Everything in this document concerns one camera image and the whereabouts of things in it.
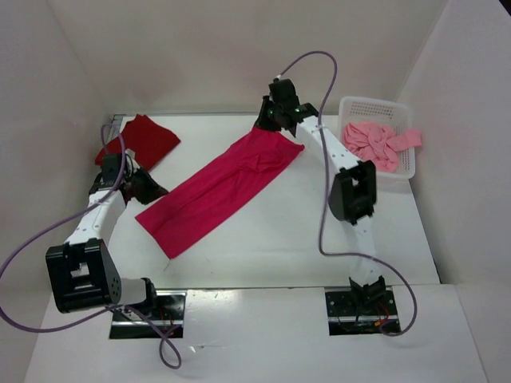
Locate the dark red t shirt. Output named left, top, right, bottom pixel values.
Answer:
left=93, top=113, right=182, bottom=170

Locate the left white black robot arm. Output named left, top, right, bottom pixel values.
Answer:
left=46, top=154, right=168, bottom=319

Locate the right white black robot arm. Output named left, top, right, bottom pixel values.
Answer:
left=256, top=77, right=386, bottom=314

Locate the light pink t shirt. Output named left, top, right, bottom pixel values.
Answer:
left=341, top=121, right=422, bottom=173

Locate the white plastic basket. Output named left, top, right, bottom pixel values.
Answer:
left=338, top=97, right=422, bottom=180

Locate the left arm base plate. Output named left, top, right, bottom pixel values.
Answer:
left=109, top=290, right=187, bottom=340

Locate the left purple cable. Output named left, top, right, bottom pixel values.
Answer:
left=0, top=123, right=183, bottom=369

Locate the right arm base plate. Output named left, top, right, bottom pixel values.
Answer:
left=324, top=289, right=401, bottom=336

